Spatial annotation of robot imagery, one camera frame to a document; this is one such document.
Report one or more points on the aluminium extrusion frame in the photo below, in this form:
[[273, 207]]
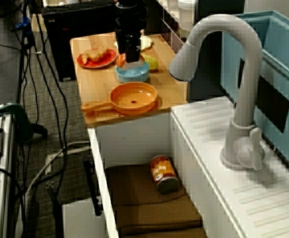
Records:
[[4, 173]]

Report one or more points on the salmon sushi toy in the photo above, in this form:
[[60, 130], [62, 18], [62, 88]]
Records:
[[121, 62]]

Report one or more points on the black rectangular label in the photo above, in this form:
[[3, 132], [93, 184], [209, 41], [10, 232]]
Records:
[[271, 109]]

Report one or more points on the white kitchen cabinet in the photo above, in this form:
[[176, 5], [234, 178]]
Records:
[[85, 218]]

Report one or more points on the black equipment box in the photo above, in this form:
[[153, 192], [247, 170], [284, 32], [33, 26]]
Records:
[[65, 49]]

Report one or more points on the grey toy faucet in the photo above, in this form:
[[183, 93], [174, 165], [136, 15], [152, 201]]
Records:
[[246, 74]]

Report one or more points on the black upright panel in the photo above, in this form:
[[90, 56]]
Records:
[[157, 17]]

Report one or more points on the red plate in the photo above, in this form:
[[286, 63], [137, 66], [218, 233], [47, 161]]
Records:
[[104, 64]]

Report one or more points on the black keyboard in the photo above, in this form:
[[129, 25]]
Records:
[[70, 7]]

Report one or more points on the white sink basin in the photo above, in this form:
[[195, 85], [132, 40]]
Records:
[[209, 148]]

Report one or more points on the green clamp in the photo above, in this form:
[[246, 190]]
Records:
[[22, 119]]

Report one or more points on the brown toy chicken wing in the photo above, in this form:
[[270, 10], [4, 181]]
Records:
[[94, 54]]

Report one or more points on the dark tile backsplash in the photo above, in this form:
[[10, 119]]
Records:
[[169, 29]]

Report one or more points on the brown cloth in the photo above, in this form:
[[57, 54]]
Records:
[[147, 210]]

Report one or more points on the light blue bowl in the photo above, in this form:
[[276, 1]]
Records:
[[132, 77]]

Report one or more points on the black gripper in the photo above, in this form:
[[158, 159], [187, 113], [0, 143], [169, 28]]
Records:
[[130, 22]]

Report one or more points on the orange toy frying pan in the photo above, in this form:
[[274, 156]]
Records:
[[144, 104]]

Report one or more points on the yellow toy corn cob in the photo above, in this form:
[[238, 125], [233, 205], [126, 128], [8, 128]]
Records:
[[152, 62]]

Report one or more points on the teal plastic bin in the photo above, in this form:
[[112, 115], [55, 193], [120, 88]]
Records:
[[230, 62]]

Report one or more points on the plain white canister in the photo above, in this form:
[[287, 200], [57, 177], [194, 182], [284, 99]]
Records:
[[186, 15]]

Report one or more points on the cream scalloped plate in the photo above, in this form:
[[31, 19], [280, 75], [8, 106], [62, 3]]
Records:
[[147, 42]]

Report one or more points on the long wooden countertop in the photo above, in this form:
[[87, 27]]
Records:
[[97, 81]]

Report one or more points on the orange beans can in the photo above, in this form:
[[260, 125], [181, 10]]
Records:
[[163, 171]]

